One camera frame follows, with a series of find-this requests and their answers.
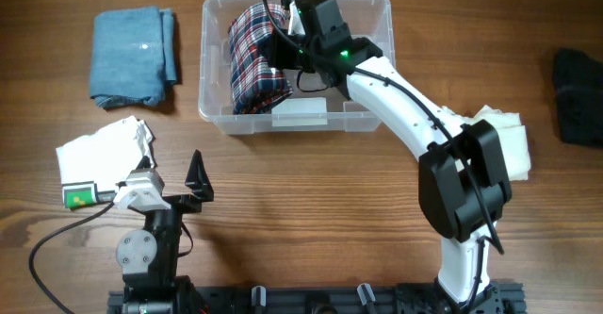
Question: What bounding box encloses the blue denim cloth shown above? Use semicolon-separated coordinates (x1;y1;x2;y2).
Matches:
90;6;177;109

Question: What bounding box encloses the black cloth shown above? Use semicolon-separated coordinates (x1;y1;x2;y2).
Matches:
552;48;602;148

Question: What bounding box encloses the cream white cloth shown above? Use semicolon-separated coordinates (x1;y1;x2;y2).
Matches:
442;105;531;181

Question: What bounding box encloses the white cloth with green label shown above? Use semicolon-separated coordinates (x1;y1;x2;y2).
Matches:
56;116;155;209

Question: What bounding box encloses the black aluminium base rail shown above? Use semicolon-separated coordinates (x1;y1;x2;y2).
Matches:
106;281;528;314

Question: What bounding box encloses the clear plastic storage bin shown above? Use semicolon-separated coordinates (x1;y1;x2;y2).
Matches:
198;0;396;135

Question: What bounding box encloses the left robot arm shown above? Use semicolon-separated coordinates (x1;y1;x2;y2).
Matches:
106;150;214;314

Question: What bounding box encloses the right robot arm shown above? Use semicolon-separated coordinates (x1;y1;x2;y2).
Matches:
269;0;512;313

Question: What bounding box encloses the plaid flannel cloth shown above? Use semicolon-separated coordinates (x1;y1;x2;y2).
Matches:
228;3;293;115

